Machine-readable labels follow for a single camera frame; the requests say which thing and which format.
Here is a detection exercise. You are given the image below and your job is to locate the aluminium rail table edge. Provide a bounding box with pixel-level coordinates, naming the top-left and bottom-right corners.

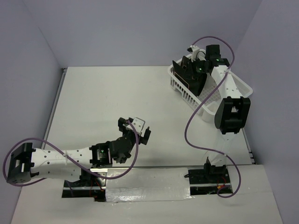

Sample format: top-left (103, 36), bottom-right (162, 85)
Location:
top-left (43, 68), bottom-right (67, 140)

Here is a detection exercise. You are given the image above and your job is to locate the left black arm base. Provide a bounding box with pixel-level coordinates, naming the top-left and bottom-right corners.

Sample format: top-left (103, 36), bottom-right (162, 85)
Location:
top-left (62, 171), bottom-right (107, 202)

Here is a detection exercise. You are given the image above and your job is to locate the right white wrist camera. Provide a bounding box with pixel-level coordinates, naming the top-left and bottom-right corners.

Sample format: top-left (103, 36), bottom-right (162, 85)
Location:
top-left (187, 45), bottom-right (200, 62)

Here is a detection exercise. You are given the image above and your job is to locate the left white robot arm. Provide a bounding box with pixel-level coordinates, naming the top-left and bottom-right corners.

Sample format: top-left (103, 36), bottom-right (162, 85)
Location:
top-left (3, 118), bottom-right (151, 186)

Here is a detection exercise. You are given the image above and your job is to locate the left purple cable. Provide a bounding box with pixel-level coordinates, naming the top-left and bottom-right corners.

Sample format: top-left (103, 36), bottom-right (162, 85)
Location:
top-left (4, 121), bottom-right (140, 187)

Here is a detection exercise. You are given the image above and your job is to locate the black square plate teal centre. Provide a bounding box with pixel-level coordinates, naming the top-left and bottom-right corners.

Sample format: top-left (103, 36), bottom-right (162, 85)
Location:
top-left (172, 61), bottom-right (199, 96)

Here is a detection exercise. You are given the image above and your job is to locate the purple cable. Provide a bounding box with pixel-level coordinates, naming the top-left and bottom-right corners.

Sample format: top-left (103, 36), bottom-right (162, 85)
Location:
top-left (185, 36), bottom-right (242, 198)
top-left (4, 121), bottom-right (140, 187)

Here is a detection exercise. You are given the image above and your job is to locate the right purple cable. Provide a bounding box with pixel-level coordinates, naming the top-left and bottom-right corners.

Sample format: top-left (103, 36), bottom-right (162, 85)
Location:
top-left (185, 36), bottom-right (242, 198)

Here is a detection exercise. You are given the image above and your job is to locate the silver tape covered panel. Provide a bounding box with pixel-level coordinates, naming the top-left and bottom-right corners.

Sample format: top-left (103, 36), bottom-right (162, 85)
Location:
top-left (105, 168), bottom-right (191, 202)

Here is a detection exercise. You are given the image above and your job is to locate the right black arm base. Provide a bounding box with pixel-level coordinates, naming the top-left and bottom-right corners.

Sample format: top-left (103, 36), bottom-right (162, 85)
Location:
top-left (184, 158), bottom-right (233, 196)

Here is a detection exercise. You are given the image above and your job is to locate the white plastic dish rack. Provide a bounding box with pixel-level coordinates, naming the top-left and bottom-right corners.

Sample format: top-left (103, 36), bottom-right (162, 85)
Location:
top-left (168, 58), bottom-right (254, 122)

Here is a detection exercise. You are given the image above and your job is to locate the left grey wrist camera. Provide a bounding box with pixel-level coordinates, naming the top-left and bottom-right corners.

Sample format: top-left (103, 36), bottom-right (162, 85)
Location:
top-left (129, 117), bottom-right (145, 136)

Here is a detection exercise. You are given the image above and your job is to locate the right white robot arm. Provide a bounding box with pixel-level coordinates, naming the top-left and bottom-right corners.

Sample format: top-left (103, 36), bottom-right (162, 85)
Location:
top-left (188, 44), bottom-right (250, 166)

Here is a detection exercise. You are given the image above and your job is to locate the black square plate orange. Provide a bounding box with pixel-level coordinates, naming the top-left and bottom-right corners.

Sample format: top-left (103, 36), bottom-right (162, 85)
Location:
top-left (180, 56), bottom-right (207, 96)

